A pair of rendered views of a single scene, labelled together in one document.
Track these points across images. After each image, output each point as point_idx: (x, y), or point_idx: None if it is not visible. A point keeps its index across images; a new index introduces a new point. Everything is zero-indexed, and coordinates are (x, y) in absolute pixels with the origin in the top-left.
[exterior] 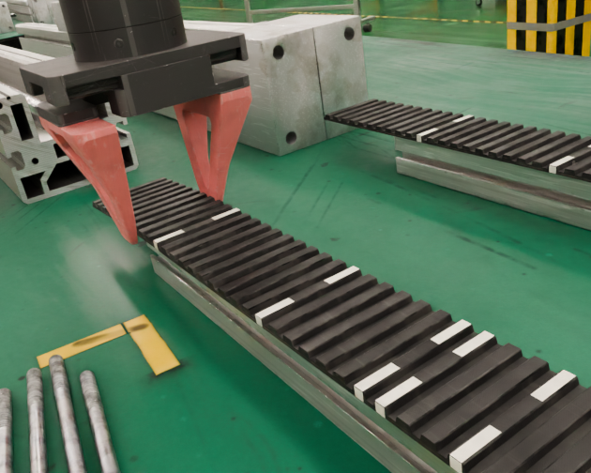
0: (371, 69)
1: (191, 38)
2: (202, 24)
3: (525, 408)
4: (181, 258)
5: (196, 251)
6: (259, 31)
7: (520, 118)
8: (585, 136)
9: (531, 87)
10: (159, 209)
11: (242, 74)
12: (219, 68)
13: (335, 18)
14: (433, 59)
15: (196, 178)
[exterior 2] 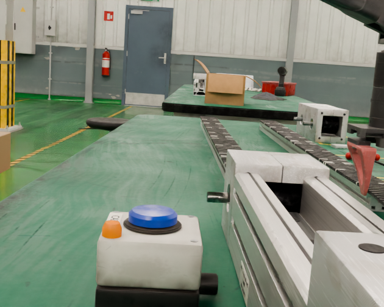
0: (68, 274)
1: (366, 125)
2: (290, 221)
3: (330, 159)
4: (380, 179)
5: (375, 179)
6: (296, 159)
7: (162, 200)
8: (172, 189)
9: (97, 206)
10: None
11: (349, 137)
12: (355, 140)
13: (241, 151)
14: (3, 255)
15: (369, 184)
